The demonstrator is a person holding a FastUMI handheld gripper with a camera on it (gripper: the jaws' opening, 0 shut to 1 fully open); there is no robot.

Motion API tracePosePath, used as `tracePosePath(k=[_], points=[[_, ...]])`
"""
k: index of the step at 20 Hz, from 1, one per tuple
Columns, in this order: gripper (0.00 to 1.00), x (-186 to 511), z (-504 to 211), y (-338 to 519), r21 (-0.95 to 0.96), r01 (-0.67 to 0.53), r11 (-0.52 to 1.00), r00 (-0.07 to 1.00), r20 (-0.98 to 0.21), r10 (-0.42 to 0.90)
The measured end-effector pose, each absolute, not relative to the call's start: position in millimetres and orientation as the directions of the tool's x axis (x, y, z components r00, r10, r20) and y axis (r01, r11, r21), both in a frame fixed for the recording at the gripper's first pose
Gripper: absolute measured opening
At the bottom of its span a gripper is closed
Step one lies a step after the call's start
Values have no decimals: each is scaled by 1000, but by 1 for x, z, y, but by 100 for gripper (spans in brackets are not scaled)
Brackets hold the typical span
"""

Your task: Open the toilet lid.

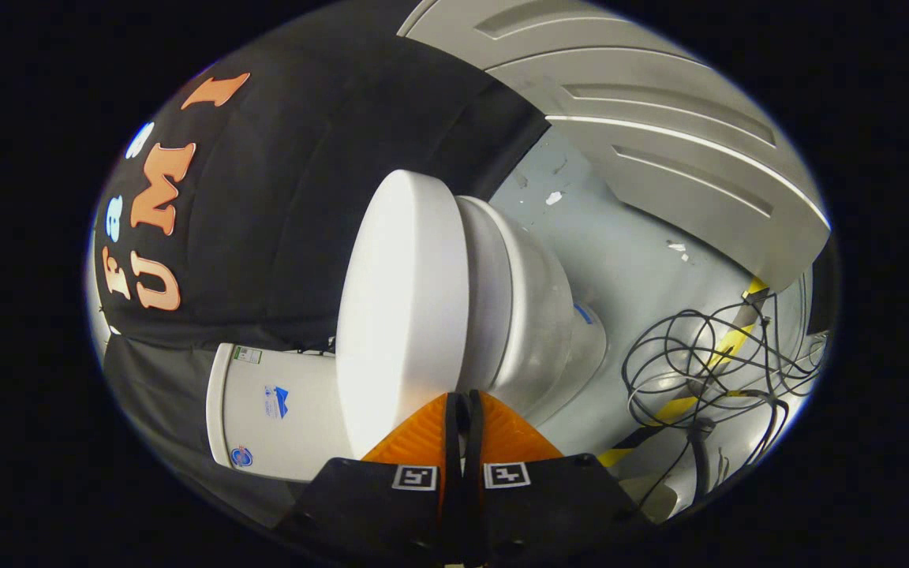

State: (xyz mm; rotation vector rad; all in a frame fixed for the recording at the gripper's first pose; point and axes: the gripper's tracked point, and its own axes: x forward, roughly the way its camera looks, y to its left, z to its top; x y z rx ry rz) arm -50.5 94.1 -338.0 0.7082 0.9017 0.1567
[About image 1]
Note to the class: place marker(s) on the black backdrop cloth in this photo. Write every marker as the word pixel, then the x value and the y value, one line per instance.
pixel 281 197

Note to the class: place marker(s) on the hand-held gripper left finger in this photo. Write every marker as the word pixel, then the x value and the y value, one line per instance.
pixel 375 513

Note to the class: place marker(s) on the yellow black striped floor tape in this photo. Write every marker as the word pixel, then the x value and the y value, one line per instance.
pixel 729 341

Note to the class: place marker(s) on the white drawer cabinet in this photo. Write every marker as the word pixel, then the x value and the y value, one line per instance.
pixel 660 158

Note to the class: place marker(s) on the white toilet lid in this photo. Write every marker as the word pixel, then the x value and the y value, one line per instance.
pixel 399 315

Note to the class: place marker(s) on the white ceramic toilet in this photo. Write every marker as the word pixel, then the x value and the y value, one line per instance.
pixel 525 300

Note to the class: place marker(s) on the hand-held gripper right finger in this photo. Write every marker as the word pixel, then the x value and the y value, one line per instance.
pixel 557 513

